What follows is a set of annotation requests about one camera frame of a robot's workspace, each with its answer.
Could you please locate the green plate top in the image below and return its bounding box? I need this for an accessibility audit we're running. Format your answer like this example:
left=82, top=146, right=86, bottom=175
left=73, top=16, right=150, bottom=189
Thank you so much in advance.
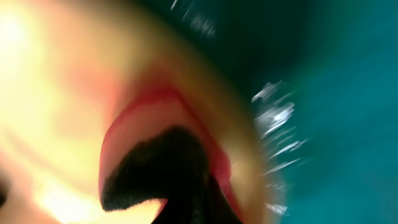
left=1, top=1, right=280, bottom=223

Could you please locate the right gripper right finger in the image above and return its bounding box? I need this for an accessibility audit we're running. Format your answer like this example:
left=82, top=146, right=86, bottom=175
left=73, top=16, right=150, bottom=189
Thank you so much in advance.
left=197, top=176, right=243, bottom=224

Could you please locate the teal plastic tray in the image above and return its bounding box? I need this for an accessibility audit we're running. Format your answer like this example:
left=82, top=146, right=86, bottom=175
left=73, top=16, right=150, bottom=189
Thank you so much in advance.
left=142, top=0, right=397, bottom=224

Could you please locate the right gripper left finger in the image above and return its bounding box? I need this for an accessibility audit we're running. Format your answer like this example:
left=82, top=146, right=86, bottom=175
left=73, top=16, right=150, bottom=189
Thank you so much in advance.
left=152, top=198, right=193, bottom=224

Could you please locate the orange green scrub sponge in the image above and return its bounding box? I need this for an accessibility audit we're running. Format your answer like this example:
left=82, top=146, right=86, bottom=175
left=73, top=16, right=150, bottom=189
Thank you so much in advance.
left=98, top=86, right=243, bottom=224

